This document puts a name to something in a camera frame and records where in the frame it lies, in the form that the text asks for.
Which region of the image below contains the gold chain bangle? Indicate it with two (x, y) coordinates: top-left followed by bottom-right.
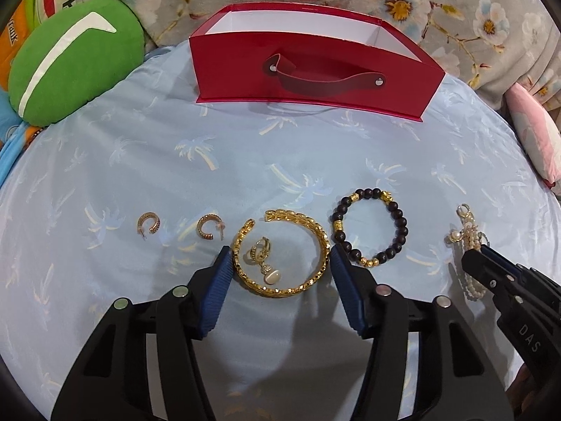
(231, 209), (331, 299)

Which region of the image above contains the right gold hoop earring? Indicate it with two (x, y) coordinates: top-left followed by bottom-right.
(196, 213), (225, 240)

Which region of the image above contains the left gold hoop earring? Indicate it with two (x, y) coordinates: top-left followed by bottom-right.
(136, 211), (161, 240)

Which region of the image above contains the pearl gold drop earring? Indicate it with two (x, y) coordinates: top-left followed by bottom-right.
(446, 203), (489, 301)

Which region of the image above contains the pink white plush pillow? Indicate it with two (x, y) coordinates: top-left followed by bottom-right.
(505, 83), (560, 194)

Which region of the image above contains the gold hoop earring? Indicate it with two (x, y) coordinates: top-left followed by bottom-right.
(196, 213), (225, 240)
(136, 211), (161, 240)

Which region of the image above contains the gold opal drop earring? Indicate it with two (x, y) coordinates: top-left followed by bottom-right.
(249, 237), (282, 286)

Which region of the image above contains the light blue palm-print sheet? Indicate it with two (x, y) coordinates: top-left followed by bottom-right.
(1, 44), (560, 415)

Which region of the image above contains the person's right hand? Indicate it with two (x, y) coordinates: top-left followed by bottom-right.
(506, 364), (547, 413)

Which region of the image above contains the black bead gold bracelet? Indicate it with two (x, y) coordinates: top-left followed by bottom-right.
(331, 187), (409, 268)

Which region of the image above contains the colourful patterned quilt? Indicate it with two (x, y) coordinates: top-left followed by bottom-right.
(0, 0), (76, 180)

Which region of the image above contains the green round plush pillow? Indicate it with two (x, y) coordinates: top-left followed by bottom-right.
(8, 0), (144, 127)

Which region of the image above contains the red open gift box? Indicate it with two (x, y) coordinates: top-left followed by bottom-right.
(188, 2), (445, 122)

